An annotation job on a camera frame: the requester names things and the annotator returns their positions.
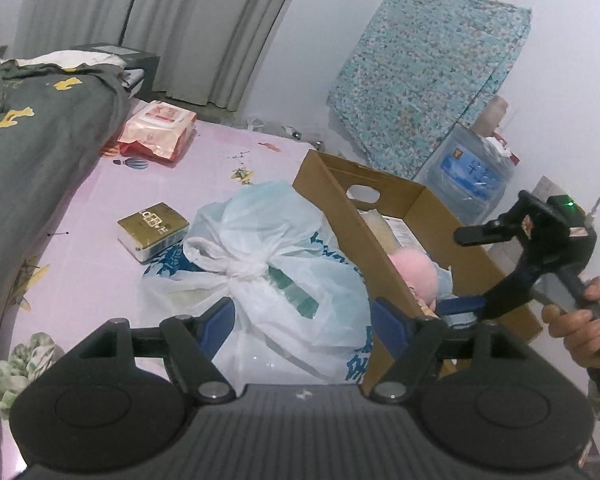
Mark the grey curtain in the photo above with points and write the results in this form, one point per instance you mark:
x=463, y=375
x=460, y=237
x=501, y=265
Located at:
x=180, y=25

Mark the green scrunchie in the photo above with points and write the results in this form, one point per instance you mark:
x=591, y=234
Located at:
x=25, y=365

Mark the grey quilt with yellow prints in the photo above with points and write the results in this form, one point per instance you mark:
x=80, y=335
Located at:
x=35, y=170

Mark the pink wet wipes pack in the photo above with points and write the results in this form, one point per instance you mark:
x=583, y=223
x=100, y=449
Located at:
x=157, y=127

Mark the brown cardboard box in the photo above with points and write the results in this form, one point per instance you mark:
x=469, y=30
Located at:
x=360, y=240

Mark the blue water jug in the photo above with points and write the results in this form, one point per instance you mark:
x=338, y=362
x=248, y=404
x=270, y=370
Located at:
x=465, y=175

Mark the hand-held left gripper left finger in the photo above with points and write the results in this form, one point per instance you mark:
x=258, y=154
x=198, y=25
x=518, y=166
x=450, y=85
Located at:
x=217, y=327

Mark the gold tissue pack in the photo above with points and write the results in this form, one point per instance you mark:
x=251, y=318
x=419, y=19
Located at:
x=152, y=227

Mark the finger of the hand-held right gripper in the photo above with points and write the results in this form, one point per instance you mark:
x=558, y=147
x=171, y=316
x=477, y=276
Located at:
x=460, y=306
x=480, y=235

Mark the pink plush toy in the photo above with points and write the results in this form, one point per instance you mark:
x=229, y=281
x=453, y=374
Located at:
x=412, y=272

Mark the white plastic bag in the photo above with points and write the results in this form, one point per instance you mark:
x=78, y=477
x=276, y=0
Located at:
x=270, y=240

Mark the person's right hand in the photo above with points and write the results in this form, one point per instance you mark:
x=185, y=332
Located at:
x=575, y=332

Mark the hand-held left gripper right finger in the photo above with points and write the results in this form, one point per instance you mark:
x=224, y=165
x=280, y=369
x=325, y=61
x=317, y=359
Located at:
x=390, y=325

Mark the dark nightstand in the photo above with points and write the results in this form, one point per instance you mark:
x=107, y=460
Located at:
x=145, y=70

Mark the teal floral cloth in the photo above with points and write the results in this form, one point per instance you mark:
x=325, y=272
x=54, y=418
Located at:
x=430, y=70

